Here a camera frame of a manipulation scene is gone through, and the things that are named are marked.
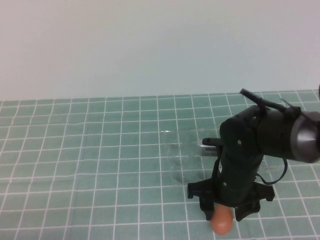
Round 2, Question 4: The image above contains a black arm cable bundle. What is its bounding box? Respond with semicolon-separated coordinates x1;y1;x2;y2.
239;88;301;119

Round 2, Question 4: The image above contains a green white-grid table mat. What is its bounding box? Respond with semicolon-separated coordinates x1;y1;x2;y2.
0;90;320;240

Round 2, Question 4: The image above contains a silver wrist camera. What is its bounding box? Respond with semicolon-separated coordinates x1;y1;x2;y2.
198;137;221;158

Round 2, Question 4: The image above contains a clear plastic egg tray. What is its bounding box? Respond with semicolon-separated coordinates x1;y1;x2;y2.
161;127;288;186

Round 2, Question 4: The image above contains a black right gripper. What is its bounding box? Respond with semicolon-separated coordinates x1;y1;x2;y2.
187;153;276;223

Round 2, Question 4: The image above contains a thin black camera cable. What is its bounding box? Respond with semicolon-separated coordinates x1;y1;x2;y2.
255;157;289;186

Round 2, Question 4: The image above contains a brown egg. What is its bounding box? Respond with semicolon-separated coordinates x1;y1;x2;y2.
209;203;234;236

